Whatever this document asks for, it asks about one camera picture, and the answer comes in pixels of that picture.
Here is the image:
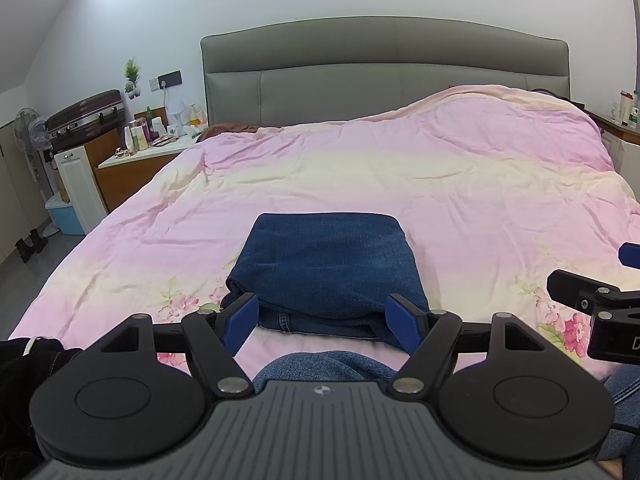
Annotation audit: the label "brown pillow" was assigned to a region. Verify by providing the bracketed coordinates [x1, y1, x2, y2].
[194, 124, 262, 144]

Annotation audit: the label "person's leg in jeans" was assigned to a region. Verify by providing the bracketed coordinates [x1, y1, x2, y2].
[252, 350, 401, 394]
[597, 362, 640, 463]

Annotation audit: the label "wooden bedside table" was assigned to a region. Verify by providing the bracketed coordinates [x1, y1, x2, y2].
[585, 107, 640, 186]

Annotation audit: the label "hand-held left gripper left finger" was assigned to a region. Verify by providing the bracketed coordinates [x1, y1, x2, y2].
[97, 292, 261, 396]

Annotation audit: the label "wooden nightstand with white top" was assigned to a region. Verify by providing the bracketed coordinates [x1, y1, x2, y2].
[97, 132, 201, 213]

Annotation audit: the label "standing fan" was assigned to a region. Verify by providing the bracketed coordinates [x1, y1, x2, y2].
[12, 106, 61, 238]

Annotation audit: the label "blue storage bin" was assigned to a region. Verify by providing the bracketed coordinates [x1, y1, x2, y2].
[45, 195, 87, 236]

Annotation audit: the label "group of cosmetic bottles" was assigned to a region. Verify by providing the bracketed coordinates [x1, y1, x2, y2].
[116, 104, 208, 157]

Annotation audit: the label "white table lamp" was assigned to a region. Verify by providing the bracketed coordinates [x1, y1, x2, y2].
[167, 100, 190, 136]

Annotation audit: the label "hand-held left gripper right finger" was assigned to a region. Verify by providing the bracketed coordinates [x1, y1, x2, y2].
[385, 292, 551, 396]

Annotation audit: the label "small potted plant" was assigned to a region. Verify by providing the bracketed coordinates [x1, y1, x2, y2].
[122, 57, 143, 101]

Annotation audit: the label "black wall switch panel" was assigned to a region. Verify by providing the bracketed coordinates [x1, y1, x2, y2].
[150, 71, 183, 91]

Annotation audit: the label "pink floral blanket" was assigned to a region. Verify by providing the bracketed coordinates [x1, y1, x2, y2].
[10, 84, 640, 396]

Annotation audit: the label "grey padded headboard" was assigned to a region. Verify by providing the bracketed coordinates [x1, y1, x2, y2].
[200, 16, 571, 128]

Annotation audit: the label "beige wardrobe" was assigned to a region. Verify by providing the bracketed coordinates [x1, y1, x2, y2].
[0, 120, 32, 267]

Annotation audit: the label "brown suitcase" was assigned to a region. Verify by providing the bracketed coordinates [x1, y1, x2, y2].
[45, 89, 126, 153]

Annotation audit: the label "black cloth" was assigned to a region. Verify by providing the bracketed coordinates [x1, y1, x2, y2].
[0, 337, 83, 463]

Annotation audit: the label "blue denim pants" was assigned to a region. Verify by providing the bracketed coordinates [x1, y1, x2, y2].
[220, 212, 432, 348]

